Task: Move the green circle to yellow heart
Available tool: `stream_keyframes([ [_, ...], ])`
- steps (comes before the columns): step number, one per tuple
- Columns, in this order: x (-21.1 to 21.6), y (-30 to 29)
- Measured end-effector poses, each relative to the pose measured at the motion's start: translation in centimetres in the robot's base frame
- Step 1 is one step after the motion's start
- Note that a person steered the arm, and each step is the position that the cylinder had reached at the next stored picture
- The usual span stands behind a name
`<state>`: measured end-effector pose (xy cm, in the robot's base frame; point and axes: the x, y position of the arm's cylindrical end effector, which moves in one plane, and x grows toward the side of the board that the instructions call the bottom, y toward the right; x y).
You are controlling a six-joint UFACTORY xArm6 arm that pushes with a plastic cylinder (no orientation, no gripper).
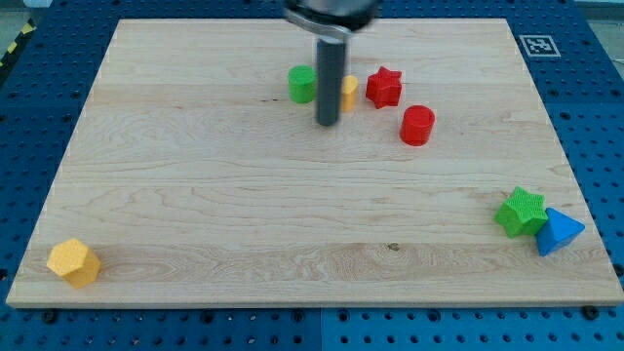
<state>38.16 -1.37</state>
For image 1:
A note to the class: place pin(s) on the yellow heart block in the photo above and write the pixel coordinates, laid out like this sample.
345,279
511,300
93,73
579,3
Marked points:
349,93

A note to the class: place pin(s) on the white fiducial marker tag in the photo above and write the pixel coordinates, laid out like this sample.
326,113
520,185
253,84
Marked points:
539,46

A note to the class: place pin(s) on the red cylinder block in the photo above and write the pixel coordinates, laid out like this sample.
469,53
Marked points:
417,125

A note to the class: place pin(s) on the yellow hexagon block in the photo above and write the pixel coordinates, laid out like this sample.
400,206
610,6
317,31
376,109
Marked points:
74,262

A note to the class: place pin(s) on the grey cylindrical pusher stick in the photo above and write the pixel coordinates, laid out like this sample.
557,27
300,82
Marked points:
330,64

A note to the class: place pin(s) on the green cylinder block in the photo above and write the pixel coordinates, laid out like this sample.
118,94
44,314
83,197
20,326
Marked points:
302,83

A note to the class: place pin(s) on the green star block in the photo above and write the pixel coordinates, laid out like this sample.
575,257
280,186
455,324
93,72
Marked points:
522,213

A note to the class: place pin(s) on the blue triangle block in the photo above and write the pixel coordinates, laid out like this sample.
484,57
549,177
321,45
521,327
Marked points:
559,231

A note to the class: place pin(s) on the light wooden board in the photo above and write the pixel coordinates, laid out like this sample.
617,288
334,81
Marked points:
198,183

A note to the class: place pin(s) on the red star block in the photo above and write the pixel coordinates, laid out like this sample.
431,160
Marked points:
384,87

